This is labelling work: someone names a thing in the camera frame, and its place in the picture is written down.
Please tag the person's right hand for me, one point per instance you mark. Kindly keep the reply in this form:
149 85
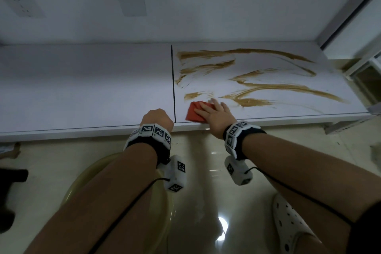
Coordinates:
218 120

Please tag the person's left hand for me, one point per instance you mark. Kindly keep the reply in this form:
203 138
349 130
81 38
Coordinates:
157 118

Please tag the red cleaning cloth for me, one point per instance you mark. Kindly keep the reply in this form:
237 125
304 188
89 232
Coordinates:
193 112

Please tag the white metal shelf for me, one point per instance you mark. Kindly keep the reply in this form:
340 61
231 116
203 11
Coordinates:
89 90

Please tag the person's right forearm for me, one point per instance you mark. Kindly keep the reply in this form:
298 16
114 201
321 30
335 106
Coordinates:
312 179

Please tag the person's left forearm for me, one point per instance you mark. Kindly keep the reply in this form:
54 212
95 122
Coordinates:
95 203

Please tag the black left wristband with markers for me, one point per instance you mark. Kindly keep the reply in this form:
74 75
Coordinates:
151 140

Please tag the yellow plastic basin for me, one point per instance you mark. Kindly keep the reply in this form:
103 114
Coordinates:
162 212

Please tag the white clog shoe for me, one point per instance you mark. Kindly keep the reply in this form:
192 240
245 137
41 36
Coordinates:
288 221

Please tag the white metal storage rack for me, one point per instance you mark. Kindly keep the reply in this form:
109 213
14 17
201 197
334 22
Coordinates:
376 64

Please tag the blank white wall plate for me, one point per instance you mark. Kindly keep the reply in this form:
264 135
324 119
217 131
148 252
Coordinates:
132 2

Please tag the white wall socket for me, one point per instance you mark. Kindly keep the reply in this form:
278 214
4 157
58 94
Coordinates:
22 3

